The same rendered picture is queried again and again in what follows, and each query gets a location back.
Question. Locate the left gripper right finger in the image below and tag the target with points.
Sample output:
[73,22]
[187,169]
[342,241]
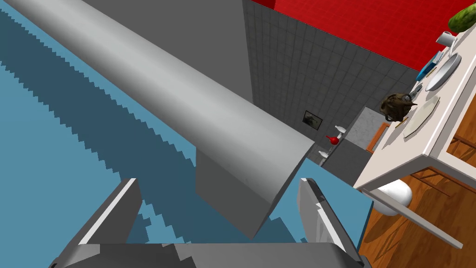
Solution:
[316,219]

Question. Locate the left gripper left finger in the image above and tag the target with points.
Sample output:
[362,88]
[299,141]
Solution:
[111,216]

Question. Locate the red round object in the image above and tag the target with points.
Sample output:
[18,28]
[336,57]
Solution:
[334,140]

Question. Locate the white rounded object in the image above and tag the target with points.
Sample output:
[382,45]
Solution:
[396,193]

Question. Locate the blue door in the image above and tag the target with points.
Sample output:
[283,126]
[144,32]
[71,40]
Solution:
[41,156]

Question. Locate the marble top wooden counter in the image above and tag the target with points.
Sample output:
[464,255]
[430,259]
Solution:
[366,128]

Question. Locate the white table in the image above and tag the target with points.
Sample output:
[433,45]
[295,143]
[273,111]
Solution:
[405,160]

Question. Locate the dark brown teapot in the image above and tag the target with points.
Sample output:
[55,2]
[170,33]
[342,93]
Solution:
[395,107]

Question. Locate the white plate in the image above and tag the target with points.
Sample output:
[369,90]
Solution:
[422,117]

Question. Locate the white mug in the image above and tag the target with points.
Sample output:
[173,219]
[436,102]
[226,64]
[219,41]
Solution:
[445,38]

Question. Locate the green cucumber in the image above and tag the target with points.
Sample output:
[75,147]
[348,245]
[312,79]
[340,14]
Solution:
[463,18]

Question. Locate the dark framed wall picture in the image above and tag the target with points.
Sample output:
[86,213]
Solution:
[312,120]

